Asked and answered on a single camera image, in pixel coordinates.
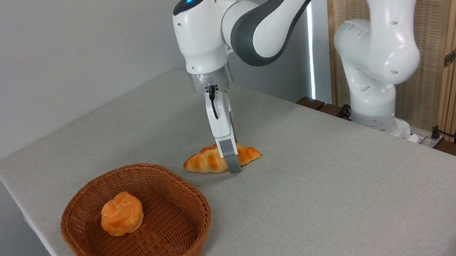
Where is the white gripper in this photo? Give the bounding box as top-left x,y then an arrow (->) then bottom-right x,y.
204,89 -> 243,176

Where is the long braided bread loaf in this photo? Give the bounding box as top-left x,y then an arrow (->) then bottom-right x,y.
181,139 -> 263,177

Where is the brown wicker basket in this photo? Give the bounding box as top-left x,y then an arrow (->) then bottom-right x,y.
55,156 -> 216,256

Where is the round knotted bread roll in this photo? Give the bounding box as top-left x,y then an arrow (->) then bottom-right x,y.
98,190 -> 146,238

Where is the dark brown wooden block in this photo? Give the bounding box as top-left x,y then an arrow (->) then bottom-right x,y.
295,94 -> 326,113
319,102 -> 345,120

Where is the grey tablecloth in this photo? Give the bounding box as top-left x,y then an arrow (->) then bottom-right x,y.
0,40 -> 456,256

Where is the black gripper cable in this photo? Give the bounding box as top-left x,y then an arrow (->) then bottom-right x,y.
207,85 -> 220,120

